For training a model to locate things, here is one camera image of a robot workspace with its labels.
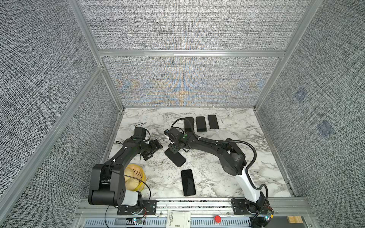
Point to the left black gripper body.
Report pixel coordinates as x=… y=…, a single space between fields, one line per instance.
x=148 y=148

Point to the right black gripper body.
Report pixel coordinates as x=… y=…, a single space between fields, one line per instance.
x=174 y=147

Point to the black case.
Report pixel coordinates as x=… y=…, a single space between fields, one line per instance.
x=176 y=158

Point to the black phone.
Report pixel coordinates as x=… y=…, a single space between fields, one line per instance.
x=188 y=184
x=201 y=124
x=189 y=124

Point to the black phone screen up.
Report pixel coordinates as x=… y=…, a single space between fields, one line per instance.
x=213 y=122

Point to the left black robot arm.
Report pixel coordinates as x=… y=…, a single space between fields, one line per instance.
x=107 y=184

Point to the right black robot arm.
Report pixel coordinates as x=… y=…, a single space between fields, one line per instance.
x=232 y=160

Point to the yellow tape roll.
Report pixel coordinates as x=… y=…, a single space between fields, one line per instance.
x=134 y=178

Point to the white paper label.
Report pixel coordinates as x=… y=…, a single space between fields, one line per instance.
x=178 y=219

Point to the red emergency button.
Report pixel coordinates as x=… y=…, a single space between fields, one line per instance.
x=217 y=219

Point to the wooden block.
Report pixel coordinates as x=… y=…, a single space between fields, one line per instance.
x=295 y=220

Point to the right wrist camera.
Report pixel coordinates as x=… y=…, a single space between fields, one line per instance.
x=173 y=133

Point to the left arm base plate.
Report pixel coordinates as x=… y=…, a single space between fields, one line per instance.
x=148 y=207

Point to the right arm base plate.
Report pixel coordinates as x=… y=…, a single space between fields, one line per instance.
x=240 y=206

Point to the aluminium frame rail front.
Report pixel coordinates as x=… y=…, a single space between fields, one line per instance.
x=282 y=206

